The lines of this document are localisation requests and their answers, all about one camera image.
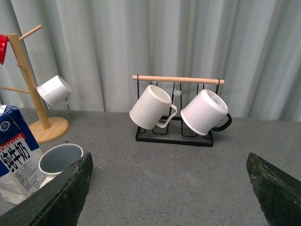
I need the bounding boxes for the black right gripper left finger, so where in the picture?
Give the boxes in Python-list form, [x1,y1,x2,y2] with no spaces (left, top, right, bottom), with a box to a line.
[0,153,93,226]

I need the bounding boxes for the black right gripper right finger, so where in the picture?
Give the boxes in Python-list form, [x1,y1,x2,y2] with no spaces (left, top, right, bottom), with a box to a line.
[246,153,301,226]

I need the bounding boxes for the cream mug grey interior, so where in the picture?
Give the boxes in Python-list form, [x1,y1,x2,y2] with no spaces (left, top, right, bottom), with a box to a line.
[38,143,83,188]

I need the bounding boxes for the blue white milk carton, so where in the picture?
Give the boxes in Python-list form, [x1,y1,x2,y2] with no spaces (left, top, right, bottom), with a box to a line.
[0,105,46,204]

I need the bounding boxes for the small white cup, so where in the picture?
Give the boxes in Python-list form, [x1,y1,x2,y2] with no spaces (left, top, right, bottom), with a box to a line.
[36,75,72,108]

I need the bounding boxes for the wooden mug tree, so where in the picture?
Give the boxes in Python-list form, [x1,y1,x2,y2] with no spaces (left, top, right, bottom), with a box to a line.
[2,25,69,144]

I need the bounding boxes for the ribbed cream mug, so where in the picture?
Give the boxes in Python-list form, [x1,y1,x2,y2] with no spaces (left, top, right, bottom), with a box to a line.
[129,85,177,129]

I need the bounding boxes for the red mug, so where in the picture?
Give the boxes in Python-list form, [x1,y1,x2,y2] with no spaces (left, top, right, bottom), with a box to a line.
[0,34,8,65]

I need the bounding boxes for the white mug black handle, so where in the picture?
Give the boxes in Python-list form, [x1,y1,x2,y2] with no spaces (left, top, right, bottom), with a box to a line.
[181,89,232,136]

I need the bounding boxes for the black wire mug rack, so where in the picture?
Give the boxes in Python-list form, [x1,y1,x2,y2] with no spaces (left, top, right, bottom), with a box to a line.
[132,75,225,147]

